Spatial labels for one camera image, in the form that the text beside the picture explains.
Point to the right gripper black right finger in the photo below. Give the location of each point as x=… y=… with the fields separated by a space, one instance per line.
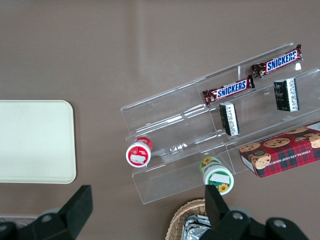
x=220 y=215

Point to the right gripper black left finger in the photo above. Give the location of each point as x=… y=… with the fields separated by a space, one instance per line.
x=72 y=215

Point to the wicker basket with foil containers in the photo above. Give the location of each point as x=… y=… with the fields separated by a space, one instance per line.
x=180 y=220

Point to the cream plastic tray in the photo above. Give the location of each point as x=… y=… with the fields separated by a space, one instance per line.
x=35 y=142

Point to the silver foil container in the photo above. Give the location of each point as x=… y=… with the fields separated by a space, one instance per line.
x=195 y=226

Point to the green sunflower lidded cup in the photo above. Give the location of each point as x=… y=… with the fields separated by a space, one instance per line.
x=216 y=176

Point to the red tartan cookie box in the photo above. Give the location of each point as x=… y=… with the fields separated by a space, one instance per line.
x=280 y=152

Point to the red lidded cup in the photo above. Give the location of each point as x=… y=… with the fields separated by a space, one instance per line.
x=138 y=153

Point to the clear acrylic tiered shelf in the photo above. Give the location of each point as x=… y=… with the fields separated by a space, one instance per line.
x=180 y=130

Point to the small black white box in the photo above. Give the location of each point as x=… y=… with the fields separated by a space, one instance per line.
x=286 y=95
x=228 y=119

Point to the Snickers chocolate bar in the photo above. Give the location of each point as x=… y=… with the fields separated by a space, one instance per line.
x=228 y=92
x=277 y=63

